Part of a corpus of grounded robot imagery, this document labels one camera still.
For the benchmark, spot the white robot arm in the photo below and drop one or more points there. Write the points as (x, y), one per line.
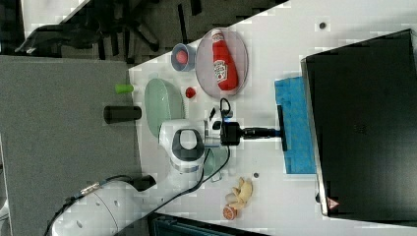
(107, 207)

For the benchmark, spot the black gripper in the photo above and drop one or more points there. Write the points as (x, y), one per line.
(231, 133)

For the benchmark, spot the orange slice toy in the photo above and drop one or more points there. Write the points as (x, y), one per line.
(229, 212)

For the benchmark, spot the black toaster oven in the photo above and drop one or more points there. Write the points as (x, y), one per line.
(362, 111)

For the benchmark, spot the green perforated colander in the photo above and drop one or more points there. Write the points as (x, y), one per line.
(163, 102)

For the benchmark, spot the green small object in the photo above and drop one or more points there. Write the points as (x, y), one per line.
(124, 88)

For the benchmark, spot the blue bowl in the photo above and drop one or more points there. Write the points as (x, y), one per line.
(190, 65)

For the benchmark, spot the red ketchup bottle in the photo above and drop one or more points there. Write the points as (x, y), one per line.
(224, 68)

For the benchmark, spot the grey round plate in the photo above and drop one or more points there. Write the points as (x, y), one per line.
(204, 64)

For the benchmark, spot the black cylinder upper post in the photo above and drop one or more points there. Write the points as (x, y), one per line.
(118, 114)

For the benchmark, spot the pink toy fruit in bowl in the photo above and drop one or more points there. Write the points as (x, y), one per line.
(182, 57)

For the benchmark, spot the red toy strawberry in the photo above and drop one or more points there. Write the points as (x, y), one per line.
(190, 92)

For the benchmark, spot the peeled toy banana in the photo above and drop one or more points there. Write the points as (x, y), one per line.
(241, 194)

